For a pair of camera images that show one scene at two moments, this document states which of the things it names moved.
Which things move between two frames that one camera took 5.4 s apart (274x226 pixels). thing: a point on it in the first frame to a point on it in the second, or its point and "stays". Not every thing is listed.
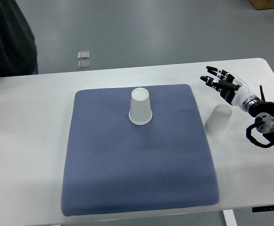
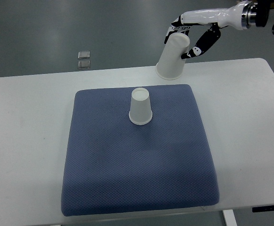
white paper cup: x=216 y=125 to x=170 y=65
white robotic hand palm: x=240 y=94 to x=231 y=16
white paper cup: x=140 y=113 stays
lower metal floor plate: x=84 y=64 stays
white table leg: x=229 y=217 stays
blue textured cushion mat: x=113 y=165 stays
